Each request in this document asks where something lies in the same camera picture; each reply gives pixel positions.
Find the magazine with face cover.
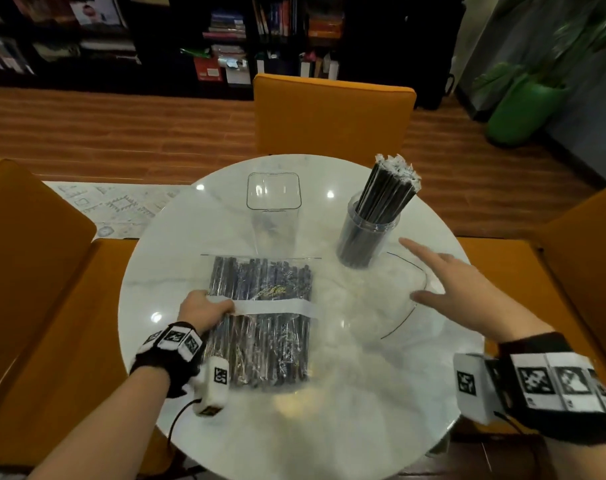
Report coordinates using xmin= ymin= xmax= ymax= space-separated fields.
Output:
xmin=70 ymin=0 xmax=126 ymax=28

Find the round clear cup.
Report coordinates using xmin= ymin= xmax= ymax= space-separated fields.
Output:
xmin=336 ymin=192 xmax=400 ymax=269

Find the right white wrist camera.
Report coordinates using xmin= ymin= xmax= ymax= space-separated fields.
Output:
xmin=452 ymin=352 xmax=506 ymax=425

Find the bundle of black straws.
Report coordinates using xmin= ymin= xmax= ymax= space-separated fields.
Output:
xmin=338 ymin=153 xmax=422 ymax=268

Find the square transparent container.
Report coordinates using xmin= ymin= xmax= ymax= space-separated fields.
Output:
xmin=246 ymin=171 xmax=303 ymax=257

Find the person's left forearm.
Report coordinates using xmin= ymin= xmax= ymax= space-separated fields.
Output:
xmin=28 ymin=364 xmax=172 ymax=480

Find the orange upholstered chair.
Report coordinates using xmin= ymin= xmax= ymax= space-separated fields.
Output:
xmin=455 ymin=179 xmax=606 ymax=437
xmin=252 ymin=73 xmax=418 ymax=169
xmin=0 ymin=157 xmax=176 ymax=480

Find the left black camera cable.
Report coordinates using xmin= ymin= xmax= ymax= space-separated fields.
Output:
xmin=166 ymin=398 xmax=204 ymax=447

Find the clear zip bag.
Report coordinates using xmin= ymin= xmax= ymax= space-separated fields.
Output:
xmin=312 ymin=251 xmax=430 ymax=347
xmin=200 ymin=253 xmax=322 ymax=391

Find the pale patterned rug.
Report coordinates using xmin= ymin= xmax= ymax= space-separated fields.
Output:
xmin=42 ymin=181 xmax=190 ymax=241

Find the stack of orange books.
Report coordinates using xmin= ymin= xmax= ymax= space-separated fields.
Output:
xmin=308 ymin=14 xmax=344 ymax=39

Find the left black marker wristband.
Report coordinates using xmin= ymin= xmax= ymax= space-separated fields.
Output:
xmin=129 ymin=322 xmax=206 ymax=399

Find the green plant pot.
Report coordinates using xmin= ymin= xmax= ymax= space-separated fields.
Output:
xmin=486 ymin=74 xmax=569 ymax=147

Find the green palm plant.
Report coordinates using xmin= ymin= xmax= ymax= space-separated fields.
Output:
xmin=470 ymin=0 xmax=606 ymax=97

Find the person's left hand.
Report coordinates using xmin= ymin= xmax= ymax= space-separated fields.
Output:
xmin=176 ymin=289 xmax=236 ymax=338

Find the long black bookshelf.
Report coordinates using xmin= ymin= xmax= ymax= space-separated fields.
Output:
xmin=0 ymin=0 xmax=466 ymax=111

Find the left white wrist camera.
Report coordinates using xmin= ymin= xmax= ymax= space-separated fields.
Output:
xmin=192 ymin=356 xmax=230 ymax=418

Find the red box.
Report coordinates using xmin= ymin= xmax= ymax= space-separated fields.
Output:
xmin=193 ymin=57 xmax=224 ymax=83

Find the person's right hand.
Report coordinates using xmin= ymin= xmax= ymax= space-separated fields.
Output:
xmin=398 ymin=237 xmax=554 ymax=344

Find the person's right forearm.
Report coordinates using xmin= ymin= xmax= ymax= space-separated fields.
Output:
xmin=545 ymin=434 xmax=606 ymax=480

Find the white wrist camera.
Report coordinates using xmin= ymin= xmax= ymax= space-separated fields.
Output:
xmin=192 ymin=356 xmax=230 ymax=418
xmin=452 ymin=352 xmax=506 ymax=425

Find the row of upright books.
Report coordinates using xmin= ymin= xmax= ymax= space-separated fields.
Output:
xmin=252 ymin=0 xmax=297 ymax=37

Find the stack of flat books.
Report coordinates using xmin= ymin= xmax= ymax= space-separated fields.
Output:
xmin=202 ymin=10 xmax=248 ymax=41

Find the white storage box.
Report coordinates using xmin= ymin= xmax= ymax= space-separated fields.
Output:
xmin=226 ymin=59 xmax=252 ymax=85

